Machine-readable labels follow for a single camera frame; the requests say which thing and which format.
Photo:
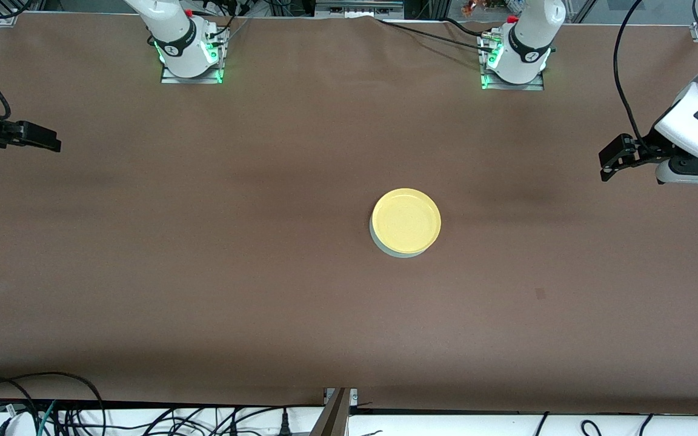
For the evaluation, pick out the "grey metal rail box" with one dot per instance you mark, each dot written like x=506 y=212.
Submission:
x=358 y=9

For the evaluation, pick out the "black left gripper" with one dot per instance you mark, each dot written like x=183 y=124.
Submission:
x=648 y=147

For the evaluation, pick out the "white bench surface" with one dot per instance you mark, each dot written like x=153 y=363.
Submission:
x=446 y=427

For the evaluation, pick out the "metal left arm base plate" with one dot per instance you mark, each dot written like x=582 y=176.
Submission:
x=534 y=86

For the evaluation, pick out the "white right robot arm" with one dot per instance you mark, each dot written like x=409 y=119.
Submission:
x=173 y=36

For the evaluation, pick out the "brown table cover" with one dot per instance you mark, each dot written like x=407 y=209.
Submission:
x=264 y=242

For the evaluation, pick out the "aluminium corner bracket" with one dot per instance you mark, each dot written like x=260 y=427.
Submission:
x=6 y=18

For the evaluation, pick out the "black power plug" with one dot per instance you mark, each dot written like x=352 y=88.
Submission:
x=285 y=424

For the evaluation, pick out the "yellow plate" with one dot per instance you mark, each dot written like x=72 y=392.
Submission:
x=406 y=220

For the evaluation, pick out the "aluminium frame beam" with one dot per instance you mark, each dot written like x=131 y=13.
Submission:
x=334 y=418

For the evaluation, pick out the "pale green plate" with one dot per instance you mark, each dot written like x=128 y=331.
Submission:
x=381 y=247

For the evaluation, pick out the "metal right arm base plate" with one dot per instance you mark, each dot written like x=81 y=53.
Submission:
x=170 y=79

